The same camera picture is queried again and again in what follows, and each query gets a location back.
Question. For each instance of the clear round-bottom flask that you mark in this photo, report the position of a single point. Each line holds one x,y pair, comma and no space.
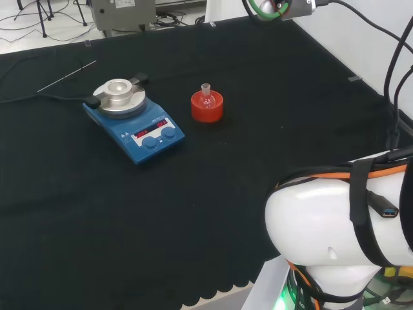
207,101

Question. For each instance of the black bench cloth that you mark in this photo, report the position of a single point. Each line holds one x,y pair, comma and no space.
226,193

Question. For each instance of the blue heater with steel plate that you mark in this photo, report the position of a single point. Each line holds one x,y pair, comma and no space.
122,123

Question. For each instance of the thin glass rod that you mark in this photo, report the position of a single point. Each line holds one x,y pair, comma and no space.
66,76

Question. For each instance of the grey metal cabinet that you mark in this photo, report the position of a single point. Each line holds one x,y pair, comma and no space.
122,13

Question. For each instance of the black tripod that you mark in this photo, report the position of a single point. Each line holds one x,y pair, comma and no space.
40,13
81,13

